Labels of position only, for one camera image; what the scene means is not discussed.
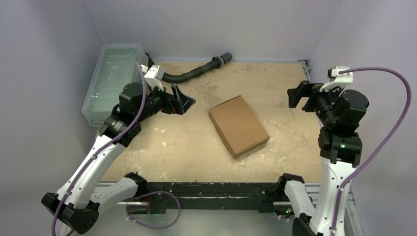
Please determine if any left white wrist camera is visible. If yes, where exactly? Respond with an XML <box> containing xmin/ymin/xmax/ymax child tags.
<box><xmin>139</xmin><ymin>64</ymin><xmax>165</xmax><ymax>91</ymax></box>

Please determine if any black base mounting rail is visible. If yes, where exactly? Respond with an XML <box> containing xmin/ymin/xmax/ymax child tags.
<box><xmin>115</xmin><ymin>173</ymin><xmax>305</xmax><ymax>216</ymax></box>

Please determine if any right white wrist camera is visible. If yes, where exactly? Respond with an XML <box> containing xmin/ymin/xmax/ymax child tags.
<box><xmin>320</xmin><ymin>66</ymin><xmax>353</xmax><ymax>92</ymax></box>

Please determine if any black corrugated hose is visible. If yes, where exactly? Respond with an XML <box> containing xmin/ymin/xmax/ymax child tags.
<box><xmin>145</xmin><ymin>53</ymin><xmax>233</xmax><ymax>84</ymax></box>

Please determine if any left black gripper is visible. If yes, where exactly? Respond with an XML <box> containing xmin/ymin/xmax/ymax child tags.
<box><xmin>135</xmin><ymin>81</ymin><xmax>195</xmax><ymax>122</ymax></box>

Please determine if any clear plastic storage bin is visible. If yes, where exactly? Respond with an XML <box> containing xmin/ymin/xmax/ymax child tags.
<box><xmin>82</xmin><ymin>43</ymin><xmax>148</xmax><ymax>128</ymax></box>

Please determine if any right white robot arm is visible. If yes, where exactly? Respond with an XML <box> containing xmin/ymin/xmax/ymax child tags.
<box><xmin>276</xmin><ymin>81</ymin><xmax>369</xmax><ymax>236</ymax></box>

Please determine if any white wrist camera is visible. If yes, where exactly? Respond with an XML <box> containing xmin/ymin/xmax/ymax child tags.
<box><xmin>139</xmin><ymin>64</ymin><xmax>165</xmax><ymax>91</ymax></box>
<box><xmin>320</xmin><ymin>66</ymin><xmax>353</xmax><ymax>92</ymax></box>

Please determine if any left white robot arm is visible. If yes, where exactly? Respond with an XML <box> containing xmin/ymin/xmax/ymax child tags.
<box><xmin>41</xmin><ymin>83</ymin><xmax>196</xmax><ymax>235</ymax></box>

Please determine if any brown cardboard box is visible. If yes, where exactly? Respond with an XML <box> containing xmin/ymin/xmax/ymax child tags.
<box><xmin>208</xmin><ymin>95</ymin><xmax>270</xmax><ymax>158</ymax></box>

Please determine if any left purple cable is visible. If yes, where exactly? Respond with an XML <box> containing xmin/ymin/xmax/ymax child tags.
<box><xmin>51</xmin><ymin>62</ymin><xmax>181</xmax><ymax>236</ymax></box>

